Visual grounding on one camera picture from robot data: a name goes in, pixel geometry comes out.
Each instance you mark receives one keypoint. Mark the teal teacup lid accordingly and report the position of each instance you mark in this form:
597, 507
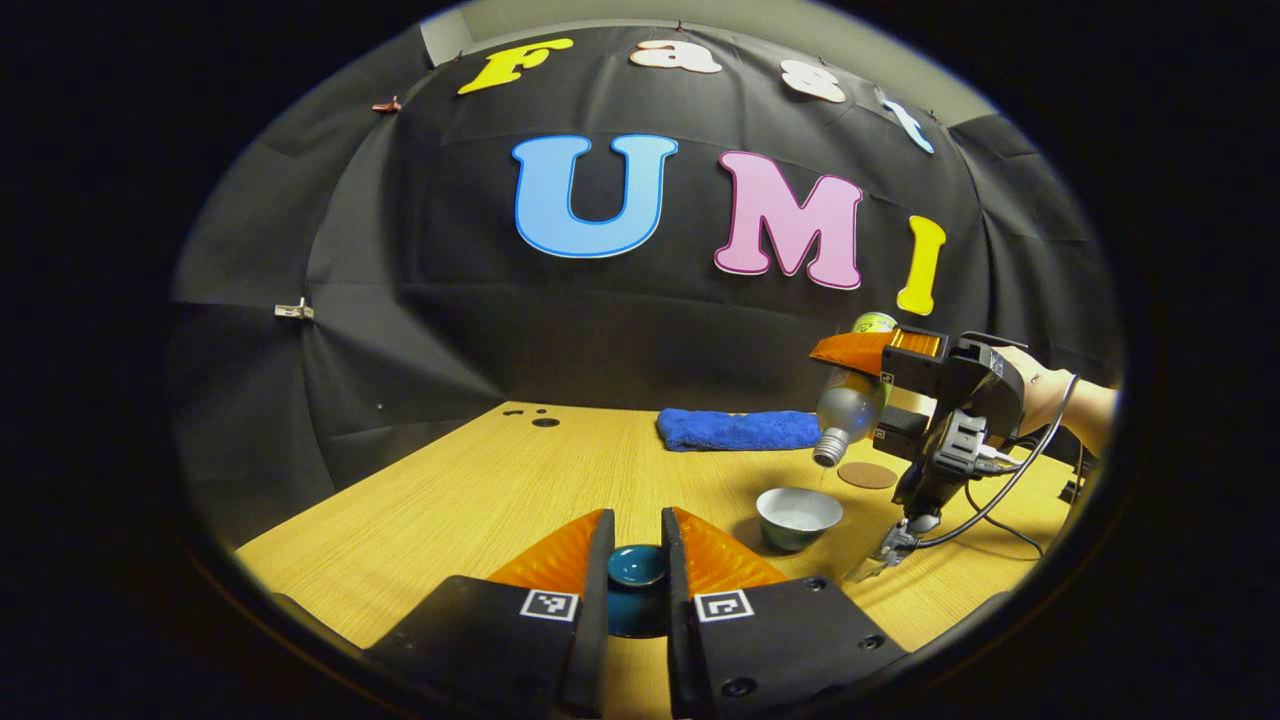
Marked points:
637, 570

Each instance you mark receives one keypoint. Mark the round brown coaster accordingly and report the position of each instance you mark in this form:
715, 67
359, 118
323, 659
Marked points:
868, 475

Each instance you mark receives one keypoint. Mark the silver green-label water bottle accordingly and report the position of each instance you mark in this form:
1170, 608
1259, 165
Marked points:
850, 405

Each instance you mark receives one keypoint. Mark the blue towel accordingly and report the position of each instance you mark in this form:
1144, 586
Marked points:
735, 430

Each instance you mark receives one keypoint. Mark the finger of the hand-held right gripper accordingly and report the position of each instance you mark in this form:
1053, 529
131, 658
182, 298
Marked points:
903, 430
915, 370

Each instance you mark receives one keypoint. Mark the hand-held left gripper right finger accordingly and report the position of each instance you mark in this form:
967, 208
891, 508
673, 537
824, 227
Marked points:
678, 630

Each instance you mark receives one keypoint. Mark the teal white-lined teacup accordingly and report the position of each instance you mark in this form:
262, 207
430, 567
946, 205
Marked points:
798, 520

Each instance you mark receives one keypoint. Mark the metal clip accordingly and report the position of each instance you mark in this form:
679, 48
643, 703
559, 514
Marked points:
294, 311

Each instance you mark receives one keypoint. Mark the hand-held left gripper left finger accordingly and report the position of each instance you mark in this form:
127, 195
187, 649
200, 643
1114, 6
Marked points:
598, 620

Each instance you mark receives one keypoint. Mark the black backdrop cloth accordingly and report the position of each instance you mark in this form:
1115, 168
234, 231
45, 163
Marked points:
450, 330

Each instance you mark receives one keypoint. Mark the red clip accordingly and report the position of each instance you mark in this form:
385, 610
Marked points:
387, 105

